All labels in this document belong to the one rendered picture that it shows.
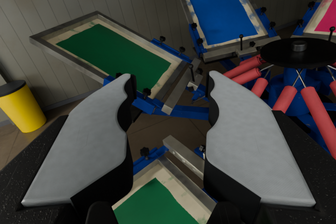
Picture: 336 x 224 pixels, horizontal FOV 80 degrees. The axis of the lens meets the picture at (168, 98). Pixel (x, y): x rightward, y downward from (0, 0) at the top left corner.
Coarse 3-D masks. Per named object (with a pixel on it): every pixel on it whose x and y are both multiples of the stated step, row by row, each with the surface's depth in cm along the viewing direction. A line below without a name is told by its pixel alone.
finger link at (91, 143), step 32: (96, 96) 10; (128, 96) 11; (64, 128) 8; (96, 128) 8; (64, 160) 6; (96, 160) 6; (128, 160) 7; (32, 192) 5; (64, 192) 5; (96, 192) 6; (128, 192) 7
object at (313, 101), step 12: (252, 60) 106; (264, 60) 108; (228, 72) 114; (240, 72) 110; (252, 72) 96; (300, 72) 84; (240, 84) 101; (264, 84) 91; (204, 96) 116; (288, 96) 82; (312, 96) 78; (276, 108) 82; (312, 108) 78; (324, 108) 77; (324, 120) 75; (324, 132) 75
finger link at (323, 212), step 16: (272, 112) 8; (288, 128) 7; (288, 144) 6; (304, 144) 6; (304, 160) 6; (320, 160) 6; (304, 176) 5; (320, 176) 5; (320, 192) 5; (272, 208) 5; (288, 208) 5; (304, 208) 5; (320, 208) 5
